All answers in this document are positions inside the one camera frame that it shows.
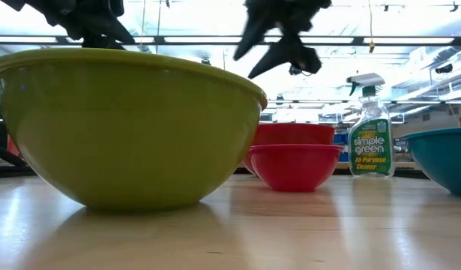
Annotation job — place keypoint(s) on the round black ceiling lamp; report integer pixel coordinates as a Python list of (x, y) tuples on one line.
[(205, 61)]

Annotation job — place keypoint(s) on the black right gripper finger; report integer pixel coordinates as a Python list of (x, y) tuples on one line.
[(290, 54), (252, 35)]

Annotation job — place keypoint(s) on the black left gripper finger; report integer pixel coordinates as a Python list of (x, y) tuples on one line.
[(110, 32), (99, 43)]

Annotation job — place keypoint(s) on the black ceiling camera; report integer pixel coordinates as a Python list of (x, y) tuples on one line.
[(294, 70)]

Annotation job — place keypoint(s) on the small red bowl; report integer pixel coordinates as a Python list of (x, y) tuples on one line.
[(295, 168)]

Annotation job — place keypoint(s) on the large red bowl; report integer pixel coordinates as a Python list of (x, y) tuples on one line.
[(294, 134)]

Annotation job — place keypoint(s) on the blue storage bins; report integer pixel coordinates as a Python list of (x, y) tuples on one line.
[(340, 139)]

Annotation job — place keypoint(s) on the teal bowl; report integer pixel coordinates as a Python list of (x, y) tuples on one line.
[(443, 161)]

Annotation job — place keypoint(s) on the green cleaner spray bottle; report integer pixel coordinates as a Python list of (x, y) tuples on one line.
[(370, 146)]

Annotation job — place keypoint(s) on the thin black overhead rail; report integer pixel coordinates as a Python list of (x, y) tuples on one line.
[(327, 101)]

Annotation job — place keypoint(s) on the large yellow-green bowl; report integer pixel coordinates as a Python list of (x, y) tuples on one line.
[(129, 131)]

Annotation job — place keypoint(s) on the red cloth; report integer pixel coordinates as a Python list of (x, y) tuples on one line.
[(12, 147)]

